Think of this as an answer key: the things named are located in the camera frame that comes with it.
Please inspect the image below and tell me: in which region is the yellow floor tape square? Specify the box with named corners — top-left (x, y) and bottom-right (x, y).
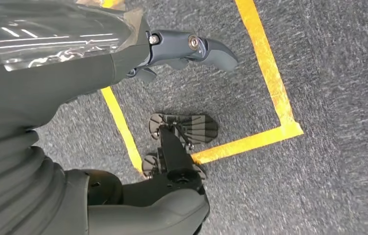
top-left (100, 0), bottom-right (304, 174)

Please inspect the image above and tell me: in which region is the robot left leg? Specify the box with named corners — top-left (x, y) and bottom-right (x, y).
top-left (87, 124), bottom-right (210, 235)

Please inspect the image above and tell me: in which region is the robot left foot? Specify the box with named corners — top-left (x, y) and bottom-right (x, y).
top-left (141, 112), bottom-right (219, 181)

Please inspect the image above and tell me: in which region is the clear plastic film wrap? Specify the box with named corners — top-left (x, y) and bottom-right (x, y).
top-left (0, 0), bottom-right (144, 75)

